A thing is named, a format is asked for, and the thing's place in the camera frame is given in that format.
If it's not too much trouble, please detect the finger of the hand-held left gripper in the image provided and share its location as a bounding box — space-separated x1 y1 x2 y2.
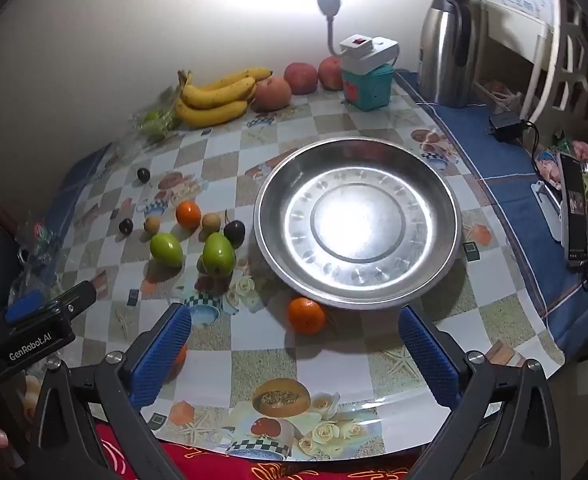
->
49 280 97 321
5 290 45 322

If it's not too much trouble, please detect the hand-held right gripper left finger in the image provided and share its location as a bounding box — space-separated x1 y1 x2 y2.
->
26 302 193 480

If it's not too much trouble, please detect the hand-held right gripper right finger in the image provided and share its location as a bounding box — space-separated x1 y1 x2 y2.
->
398 305 562 480

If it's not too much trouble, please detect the dark green jujube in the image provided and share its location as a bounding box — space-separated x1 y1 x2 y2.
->
149 233 184 267

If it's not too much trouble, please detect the light green jujube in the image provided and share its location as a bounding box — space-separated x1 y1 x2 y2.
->
201 232 237 277

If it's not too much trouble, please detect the large orange tangerine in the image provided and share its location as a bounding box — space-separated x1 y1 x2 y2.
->
287 297 328 335

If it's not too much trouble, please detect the dark cherry with stem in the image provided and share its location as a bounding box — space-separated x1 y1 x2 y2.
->
222 210 247 248

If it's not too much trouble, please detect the round metal plate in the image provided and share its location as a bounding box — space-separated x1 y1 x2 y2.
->
253 137 462 308

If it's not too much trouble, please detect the clear bag with red label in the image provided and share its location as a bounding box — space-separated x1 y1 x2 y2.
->
9 217 62 306

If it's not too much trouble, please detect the checkered printed tablecloth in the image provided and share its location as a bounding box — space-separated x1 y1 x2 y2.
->
24 67 588 461

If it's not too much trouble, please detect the red patterned cloth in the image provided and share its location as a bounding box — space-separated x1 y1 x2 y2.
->
94 420 425 480

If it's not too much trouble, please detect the white phone stand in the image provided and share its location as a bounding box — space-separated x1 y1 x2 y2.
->
531 180 570 253

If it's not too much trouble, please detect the plastic bag of green fruit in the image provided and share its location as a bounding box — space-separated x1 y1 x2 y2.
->
130 87 184 142

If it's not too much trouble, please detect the bunch of yellow bananas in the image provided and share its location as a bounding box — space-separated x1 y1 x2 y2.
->
176 67 273 127

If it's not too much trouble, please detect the black charger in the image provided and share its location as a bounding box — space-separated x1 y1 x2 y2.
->
489 112 526 144

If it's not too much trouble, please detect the pink plastic bag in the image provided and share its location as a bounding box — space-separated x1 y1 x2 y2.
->
481 79 522 108

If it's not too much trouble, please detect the teal plastic box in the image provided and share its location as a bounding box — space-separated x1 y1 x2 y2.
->
342 62 394 110

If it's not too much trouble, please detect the pale red apple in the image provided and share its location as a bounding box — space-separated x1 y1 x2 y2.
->
250 76 293 112

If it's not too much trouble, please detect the steel thermos jug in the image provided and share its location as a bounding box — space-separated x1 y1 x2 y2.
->
417 0 476 109

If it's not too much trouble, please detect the white shelf rack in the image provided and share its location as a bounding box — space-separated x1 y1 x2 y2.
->
479 0 588 141

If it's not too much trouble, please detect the black charger cable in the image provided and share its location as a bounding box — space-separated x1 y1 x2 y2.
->
521 119 541 157

